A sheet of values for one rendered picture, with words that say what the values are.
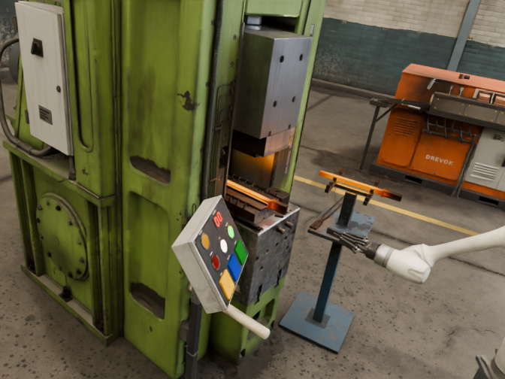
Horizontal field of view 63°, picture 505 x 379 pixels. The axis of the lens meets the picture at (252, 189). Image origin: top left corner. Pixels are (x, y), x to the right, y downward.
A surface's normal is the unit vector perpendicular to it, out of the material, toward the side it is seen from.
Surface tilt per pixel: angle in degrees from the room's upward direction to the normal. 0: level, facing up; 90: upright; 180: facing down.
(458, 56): 90
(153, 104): 89
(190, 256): 90
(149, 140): 89
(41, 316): 0
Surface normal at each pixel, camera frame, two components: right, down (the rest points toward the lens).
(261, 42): -0.59, 0.29
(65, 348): 0.13, -0.88
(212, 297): -0.21, 0.42
